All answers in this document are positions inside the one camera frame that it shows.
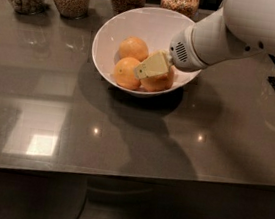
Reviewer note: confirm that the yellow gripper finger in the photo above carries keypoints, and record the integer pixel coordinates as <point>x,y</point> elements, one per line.
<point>156,64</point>

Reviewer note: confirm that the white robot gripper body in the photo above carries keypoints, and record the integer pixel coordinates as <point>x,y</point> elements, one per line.
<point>184,54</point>

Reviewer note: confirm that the large orange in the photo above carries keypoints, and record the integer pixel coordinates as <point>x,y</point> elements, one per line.
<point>159,83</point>

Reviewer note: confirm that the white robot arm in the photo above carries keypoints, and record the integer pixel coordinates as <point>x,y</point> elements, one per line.
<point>239,29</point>

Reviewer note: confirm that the back left orange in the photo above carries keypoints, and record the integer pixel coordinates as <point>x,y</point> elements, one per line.
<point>133,47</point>

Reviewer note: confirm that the front left orange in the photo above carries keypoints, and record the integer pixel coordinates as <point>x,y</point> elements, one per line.
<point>124,73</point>

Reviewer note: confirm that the white ceramic bowl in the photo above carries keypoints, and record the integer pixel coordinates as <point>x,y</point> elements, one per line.
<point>155,26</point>

